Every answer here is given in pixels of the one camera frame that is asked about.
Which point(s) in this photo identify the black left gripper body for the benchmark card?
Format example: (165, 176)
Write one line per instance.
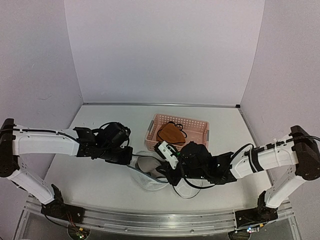
(105, 153)

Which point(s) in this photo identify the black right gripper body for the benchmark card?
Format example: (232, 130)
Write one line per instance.
(198, 173)

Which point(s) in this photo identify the grey bra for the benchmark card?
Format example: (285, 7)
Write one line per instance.
(149, 166)

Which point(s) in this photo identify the white mesh laundry bag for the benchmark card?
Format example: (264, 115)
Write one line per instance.
(149, 183)

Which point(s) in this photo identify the orange black bra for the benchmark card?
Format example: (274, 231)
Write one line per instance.
(171, 133)

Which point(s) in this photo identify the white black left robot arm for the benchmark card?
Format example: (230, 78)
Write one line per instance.
(18, 144)

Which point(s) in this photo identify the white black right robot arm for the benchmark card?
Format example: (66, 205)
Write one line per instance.
(296, 154)

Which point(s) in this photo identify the pink perforated plastic basket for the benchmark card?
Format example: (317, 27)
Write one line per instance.
(197, 130)

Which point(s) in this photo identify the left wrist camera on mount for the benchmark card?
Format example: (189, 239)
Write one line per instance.
(111, 135)

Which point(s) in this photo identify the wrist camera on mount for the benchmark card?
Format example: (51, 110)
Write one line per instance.
(111, 135)
(192, 155)

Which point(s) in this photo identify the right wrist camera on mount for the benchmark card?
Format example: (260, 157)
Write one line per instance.
(192, 155)

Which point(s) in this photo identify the aluminium rail at table back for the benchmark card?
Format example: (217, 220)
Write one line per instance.
(159, 104)

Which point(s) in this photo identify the aluminium front rail frame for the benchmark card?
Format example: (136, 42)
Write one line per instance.
(186, 224)

